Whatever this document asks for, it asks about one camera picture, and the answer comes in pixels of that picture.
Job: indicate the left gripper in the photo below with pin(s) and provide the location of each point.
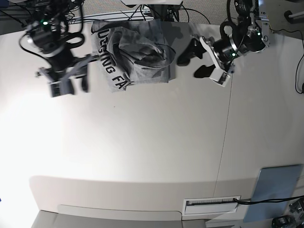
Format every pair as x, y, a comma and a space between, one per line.
220, 51

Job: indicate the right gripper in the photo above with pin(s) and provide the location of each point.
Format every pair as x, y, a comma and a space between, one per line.
63, 62

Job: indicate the grey T-shirt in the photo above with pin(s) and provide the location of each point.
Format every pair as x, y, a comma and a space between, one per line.
131, 52

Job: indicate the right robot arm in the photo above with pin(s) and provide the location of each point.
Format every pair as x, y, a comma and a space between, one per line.
50, 34

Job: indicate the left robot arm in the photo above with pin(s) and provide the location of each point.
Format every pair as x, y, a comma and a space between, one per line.
249, 34

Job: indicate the blue-grey pad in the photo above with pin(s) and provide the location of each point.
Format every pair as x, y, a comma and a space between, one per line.
272, 183

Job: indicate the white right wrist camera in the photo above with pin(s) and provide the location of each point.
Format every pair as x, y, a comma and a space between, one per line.
55, 89

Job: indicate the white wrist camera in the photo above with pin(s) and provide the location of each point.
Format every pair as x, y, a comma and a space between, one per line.
55, 89
220, 77

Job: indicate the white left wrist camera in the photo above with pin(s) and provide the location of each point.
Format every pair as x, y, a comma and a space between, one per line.
220, 77

